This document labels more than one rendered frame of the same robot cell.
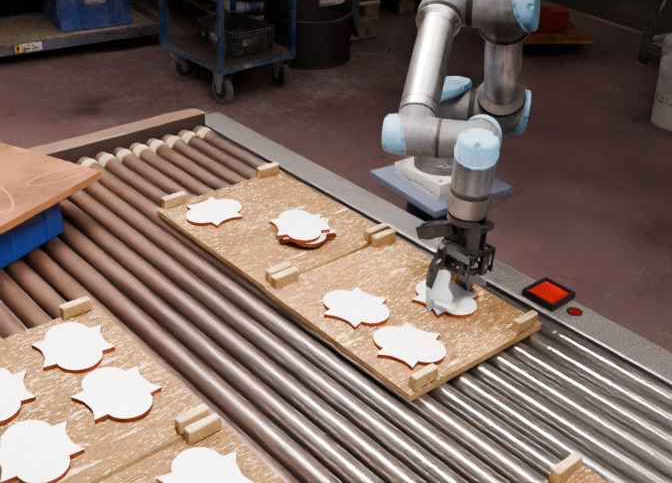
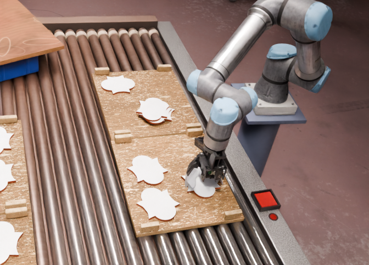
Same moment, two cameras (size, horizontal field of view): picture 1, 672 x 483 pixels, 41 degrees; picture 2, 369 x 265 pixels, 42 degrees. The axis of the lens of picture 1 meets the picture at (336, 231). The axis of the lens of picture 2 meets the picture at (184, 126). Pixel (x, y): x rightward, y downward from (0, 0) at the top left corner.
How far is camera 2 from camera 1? 62 cm
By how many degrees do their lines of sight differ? 17
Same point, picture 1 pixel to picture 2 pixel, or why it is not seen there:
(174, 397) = (19, 188)
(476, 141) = (221, 107)
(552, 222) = not seen: outside the picture
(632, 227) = not seen: outside the picture
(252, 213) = (138, 91)
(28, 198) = (17, 51)
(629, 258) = not seen: outside the picture
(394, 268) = (188, 152)
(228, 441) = (26, 224)
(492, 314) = (220, 202)
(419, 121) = (208, 80)
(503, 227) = (347, 125)
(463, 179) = (210, 125)
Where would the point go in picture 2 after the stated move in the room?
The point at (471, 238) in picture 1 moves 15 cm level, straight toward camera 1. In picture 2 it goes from (211, 159) to (183, 186)
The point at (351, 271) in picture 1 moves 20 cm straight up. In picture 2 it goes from (163, 146) to (171, 102)
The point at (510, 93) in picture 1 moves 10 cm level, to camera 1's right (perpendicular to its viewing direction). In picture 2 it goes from (309, 69) to (335, 78)
